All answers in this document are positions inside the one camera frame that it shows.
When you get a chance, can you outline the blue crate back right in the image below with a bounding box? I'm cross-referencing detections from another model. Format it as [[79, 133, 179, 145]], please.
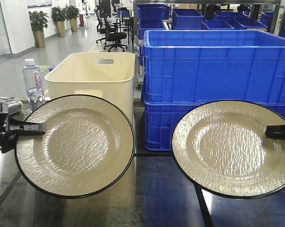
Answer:
[[232, 17, 268, 30]]

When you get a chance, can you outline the potted plant gold pot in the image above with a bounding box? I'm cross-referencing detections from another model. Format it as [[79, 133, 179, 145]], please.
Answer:
[[51, 6, 66, 37], [28, 11, 49, 48], [65, 4, 80, 33]]

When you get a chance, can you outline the large blue crate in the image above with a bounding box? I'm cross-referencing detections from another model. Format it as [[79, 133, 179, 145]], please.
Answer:
[[143, 30, 285, 105], [144, 100, 285, 151]]

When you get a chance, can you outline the clear water bottle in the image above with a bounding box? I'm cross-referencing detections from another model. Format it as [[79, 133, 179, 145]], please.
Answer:
[[22, 58, 46, 112]]

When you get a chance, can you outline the blue crate back middle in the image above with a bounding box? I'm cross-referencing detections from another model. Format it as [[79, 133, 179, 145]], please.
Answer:
[[172, 9, 204, 30]]

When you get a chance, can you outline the large blue crate lower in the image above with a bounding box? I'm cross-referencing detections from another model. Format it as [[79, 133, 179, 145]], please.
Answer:
[[144, 100, 285, 151]]

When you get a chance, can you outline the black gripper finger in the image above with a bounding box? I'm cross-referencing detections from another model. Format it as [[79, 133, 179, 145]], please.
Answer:
[[265, 125, 285, 139]]

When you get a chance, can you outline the beige plate black rim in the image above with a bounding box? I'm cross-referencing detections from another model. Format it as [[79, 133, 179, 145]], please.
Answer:
[[171, 100, 285, 199], [15, 95, 135, 199]]

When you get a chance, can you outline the blue crate back left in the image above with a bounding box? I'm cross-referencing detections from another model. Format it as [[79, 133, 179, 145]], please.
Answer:
[[137, 4, 170, 21]]

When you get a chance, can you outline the cream plastic bin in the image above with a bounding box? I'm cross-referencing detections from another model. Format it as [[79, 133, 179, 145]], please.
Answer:
[[45, 52, 135, 120]]

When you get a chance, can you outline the black office chair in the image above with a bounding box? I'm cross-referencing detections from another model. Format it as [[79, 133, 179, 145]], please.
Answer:
[[103, 17, 128, 52]]

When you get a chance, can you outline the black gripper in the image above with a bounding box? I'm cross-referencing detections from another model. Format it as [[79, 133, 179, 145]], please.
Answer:
[[0, 102, 46, 154]]

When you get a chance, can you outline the large blue crate upper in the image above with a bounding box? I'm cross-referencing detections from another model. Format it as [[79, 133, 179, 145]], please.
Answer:
[[143, 30, 285, 105]]

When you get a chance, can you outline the grey handheld device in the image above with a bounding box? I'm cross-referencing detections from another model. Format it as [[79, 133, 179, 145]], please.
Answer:
[[0, 97, 22, 114]]

